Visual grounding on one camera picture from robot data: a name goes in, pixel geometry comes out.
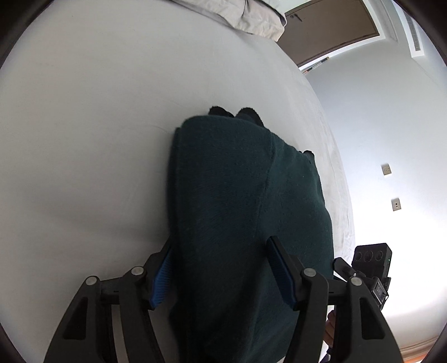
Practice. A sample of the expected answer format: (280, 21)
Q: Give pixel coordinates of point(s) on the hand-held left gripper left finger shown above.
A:
(161, 279)

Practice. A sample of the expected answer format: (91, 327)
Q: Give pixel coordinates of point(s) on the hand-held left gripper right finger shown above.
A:
(282, 272)

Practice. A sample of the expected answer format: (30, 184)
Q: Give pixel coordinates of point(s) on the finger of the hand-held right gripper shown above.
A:
(342, 268)

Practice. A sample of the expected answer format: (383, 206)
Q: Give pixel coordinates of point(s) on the dark green sweater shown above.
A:
(237, 209)

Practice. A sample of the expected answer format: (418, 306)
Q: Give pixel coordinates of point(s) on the person's right hand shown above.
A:
(330, 326)

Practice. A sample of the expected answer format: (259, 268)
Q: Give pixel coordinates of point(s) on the brown wooden door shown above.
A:
(324, 31)

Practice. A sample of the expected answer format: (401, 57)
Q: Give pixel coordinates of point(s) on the beige pillow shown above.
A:
(269, 6)
(244, 17)

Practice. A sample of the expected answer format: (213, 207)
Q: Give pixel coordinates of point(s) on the wall socket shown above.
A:
(386, 169)
(396, 204)

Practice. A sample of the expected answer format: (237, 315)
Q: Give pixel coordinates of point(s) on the wall air vent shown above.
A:
(415, 33)

